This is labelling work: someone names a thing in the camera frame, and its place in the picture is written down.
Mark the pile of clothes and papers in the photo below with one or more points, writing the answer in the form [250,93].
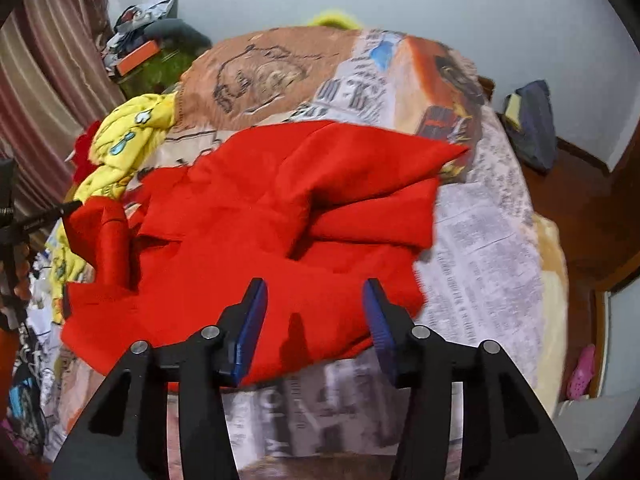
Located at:
[135,17]

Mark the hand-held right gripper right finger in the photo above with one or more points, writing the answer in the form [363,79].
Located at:
[380,326]

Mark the yellow plush object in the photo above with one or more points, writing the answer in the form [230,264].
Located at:
[332,19]

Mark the person's left hand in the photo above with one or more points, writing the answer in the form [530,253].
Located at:
[23,284]

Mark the grey pillow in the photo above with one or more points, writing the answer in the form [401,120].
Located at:
[182,34]

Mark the red fuzzy cloth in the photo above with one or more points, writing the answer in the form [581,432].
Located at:
[83,160]

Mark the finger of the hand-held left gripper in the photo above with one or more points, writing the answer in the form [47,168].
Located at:
[50,213]

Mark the green patterned cloth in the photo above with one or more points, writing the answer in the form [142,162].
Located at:
[160,75]

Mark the striped brown curtain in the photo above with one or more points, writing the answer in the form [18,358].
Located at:
[50,85]

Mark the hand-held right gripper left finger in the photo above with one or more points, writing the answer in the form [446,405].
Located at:
[250,331]

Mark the grey cloth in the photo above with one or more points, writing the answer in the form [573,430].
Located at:
[590,435]

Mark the dark blue bag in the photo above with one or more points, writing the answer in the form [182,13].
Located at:
[535,125]

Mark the cream fleece blanket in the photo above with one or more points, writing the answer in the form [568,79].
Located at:
[550,310]

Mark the yellow printed garment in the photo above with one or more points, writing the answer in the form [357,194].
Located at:
[125,145]

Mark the red zip jacket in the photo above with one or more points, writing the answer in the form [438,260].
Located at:
[225,220]

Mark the white printed cloth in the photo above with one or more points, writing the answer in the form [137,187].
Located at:
[35,385]

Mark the orange box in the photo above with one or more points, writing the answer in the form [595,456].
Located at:
[139,57]

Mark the pink clog shoe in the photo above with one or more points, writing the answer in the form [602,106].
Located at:
[581,372]

